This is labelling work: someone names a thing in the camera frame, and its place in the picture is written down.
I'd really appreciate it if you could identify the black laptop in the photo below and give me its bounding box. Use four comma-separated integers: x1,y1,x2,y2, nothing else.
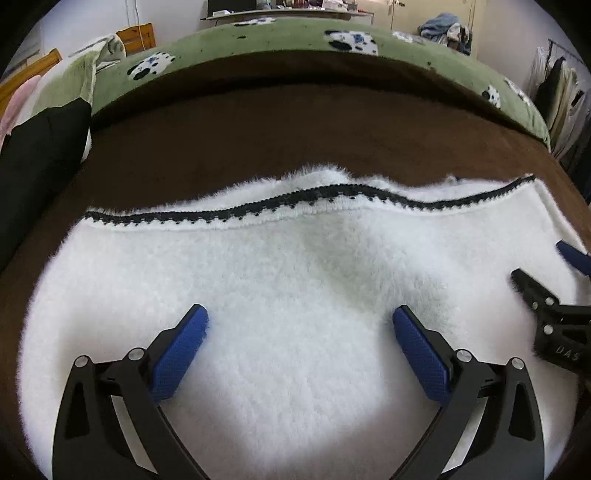
208,0,257,14

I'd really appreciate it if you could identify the row of hanging clothes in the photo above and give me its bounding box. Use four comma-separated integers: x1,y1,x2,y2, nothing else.
531,46,591,178

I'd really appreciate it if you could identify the metal clothes rack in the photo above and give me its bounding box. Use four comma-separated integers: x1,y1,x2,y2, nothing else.
547,39,583,66

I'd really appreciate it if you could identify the light green white towel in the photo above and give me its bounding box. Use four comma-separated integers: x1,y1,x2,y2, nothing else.
34,36,125,114

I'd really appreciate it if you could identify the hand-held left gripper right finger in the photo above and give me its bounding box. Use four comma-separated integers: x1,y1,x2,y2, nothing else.
392,305,547,480

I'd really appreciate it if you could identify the green panda-print blanket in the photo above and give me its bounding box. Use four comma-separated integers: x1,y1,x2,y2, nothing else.
90,16,552,148

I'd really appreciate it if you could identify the wooden headboard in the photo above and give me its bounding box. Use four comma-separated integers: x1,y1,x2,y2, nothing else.
0,48,63,100

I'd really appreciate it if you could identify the pile of clothes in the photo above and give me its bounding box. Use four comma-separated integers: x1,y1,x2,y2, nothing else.
418,13,472,55

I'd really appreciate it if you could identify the white fuzzy black-trimmed cardigan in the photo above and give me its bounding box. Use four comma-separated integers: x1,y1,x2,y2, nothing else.
18,162,591,480

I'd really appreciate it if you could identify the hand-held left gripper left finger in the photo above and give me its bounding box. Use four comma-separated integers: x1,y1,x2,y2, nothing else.
52,304,211,480

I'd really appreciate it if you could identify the orange wooden chair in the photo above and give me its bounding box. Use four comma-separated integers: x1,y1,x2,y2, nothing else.
115,23,155,56

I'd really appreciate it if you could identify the white desk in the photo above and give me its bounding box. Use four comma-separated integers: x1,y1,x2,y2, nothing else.
199,7,372,24

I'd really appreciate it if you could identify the pink cloth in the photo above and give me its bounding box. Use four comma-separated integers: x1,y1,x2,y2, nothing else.
0,74,42,139

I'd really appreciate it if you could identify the black garment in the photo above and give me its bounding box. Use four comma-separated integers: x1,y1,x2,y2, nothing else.
0,99,93,273

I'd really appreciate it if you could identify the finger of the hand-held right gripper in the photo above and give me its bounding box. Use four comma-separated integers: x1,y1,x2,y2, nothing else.
510,269,591,340
555,240,591,280

